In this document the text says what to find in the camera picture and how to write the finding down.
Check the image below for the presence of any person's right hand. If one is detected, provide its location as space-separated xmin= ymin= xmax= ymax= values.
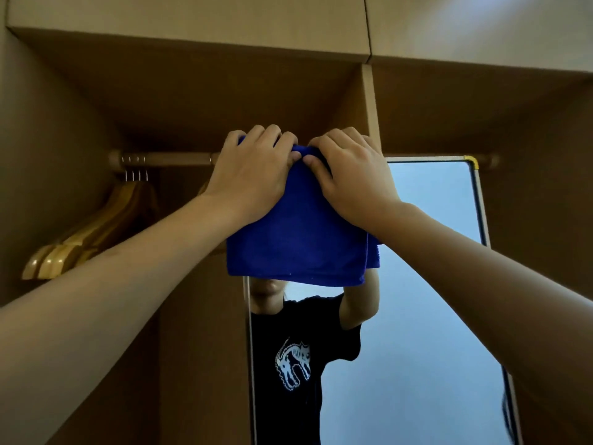
xmin=301 ymin=127 xmax=404 ymax=233

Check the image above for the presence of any person's left hand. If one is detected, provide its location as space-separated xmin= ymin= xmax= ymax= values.
xmin=203 ymin=124 xmax=303 ymax=227

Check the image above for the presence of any blue cloth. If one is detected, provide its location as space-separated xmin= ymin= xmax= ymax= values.
xmin=225 ymin=143 xmax=382 ymax=288

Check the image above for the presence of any tall framed mirror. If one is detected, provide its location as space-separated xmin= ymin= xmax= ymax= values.
xmin=243 ymin=155 xmax=524 ymax=445

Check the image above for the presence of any person's right forearm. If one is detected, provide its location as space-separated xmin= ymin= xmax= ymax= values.
xmin=368 ymin=202 xmax=593 ymax=431

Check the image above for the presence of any person's left forearm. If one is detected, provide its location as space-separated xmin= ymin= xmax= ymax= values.
xmin=0 ymin=194 xmax=242 ymax=445

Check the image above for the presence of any wooden wardrobe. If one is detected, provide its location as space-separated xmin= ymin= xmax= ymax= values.
xmin=0 ymin=0 xmax=593 ymax=445

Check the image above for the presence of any wooden clothes hanger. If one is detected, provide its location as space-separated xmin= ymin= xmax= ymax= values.
xmin=74 ymin=157 xmax=158 ymax=269
xmin=36 ymin=157 xmax=142 ymax=281
xmin=22 ymin=157 xmax=135 ymax=281

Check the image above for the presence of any wooden clothes rail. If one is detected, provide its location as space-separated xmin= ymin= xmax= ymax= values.
xmin=109 ymin=150 xmax=501 ymax=172

